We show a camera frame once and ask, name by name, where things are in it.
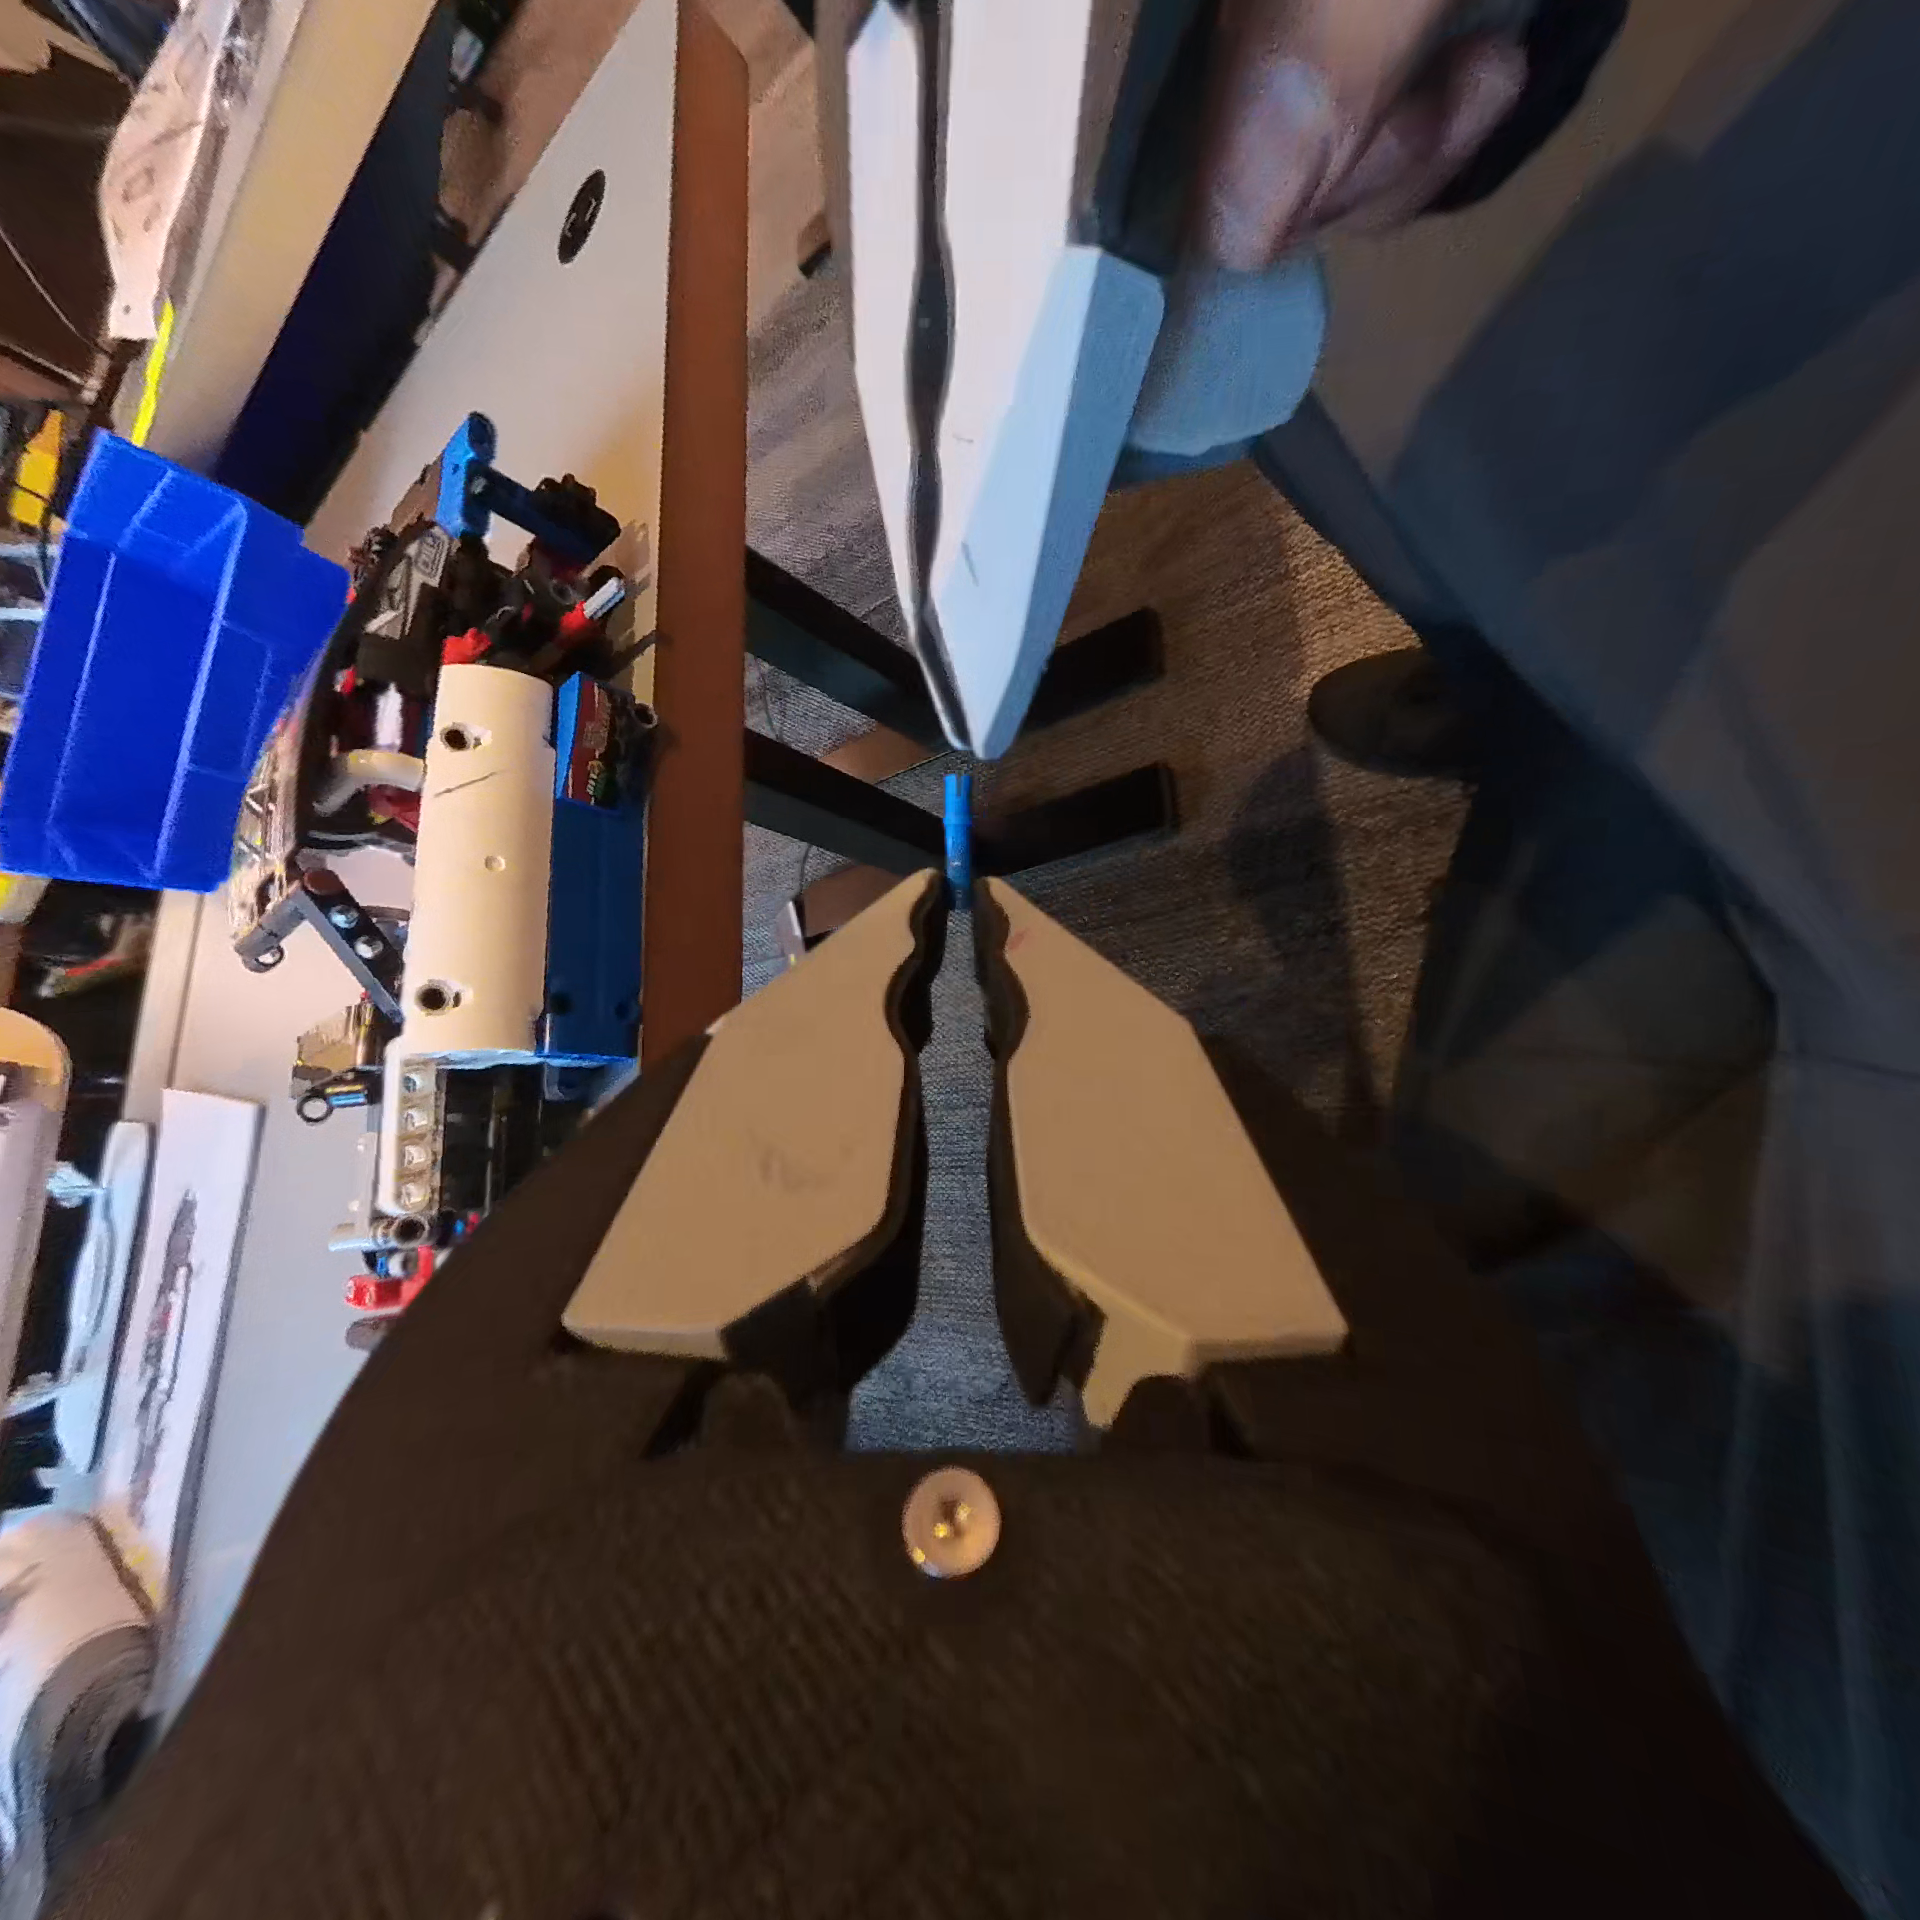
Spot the blue storage bin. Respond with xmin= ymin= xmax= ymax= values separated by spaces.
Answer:
xmin=0 ymin=427 xmax=350 ymax=893

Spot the white paper sheet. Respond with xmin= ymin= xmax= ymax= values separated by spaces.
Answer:
xmin=102 ymin=0 xmax=289 ymax=342

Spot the toy brick car model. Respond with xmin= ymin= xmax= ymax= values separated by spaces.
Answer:
xmin=223 ymin=411 xmax=663 ymax=1313

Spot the person's right forearm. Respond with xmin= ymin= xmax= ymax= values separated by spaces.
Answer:
xmin=1410 ymin=0 xmax=1631 ymax=215

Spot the person's right hand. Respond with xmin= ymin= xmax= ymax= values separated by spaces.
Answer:
xmin=1201 ymin=0 xmax=1548 ymax=278

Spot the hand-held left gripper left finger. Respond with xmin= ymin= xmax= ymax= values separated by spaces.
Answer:
xmin=563 ymin=872 xmax=947 ymax=1360

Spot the open instruction booklet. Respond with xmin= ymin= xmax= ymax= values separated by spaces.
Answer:
xmin=0 ymin=1087 xmax=265 ymax=1846

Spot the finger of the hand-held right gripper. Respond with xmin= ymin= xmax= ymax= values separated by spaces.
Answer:
xmin=922 ymin=0 xmax=1167 ymax=756
xmin=823 ymin=0 xmax=963 ymax=744

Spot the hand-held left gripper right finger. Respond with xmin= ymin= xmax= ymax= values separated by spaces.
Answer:
xmin=979 ymin=883 xmax=1348 ymax=1427

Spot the yellow storage bin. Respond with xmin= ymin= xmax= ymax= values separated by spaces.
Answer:
xmin=0 ymin=404 xmax=69 ymax=515

